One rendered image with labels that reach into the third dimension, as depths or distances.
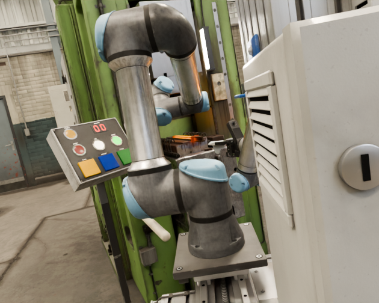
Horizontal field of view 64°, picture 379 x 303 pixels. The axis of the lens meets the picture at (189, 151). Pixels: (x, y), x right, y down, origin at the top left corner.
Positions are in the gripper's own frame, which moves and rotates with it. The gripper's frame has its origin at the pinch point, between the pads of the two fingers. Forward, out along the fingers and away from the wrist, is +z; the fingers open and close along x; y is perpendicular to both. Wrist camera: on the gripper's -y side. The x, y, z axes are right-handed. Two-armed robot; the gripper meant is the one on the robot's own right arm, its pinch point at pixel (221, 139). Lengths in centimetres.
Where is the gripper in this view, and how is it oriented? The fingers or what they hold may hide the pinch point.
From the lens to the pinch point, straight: 149.5
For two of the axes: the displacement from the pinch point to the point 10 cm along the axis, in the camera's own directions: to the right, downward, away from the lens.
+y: 1.8, 9.7, 1.5
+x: 9.0, -2.2, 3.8
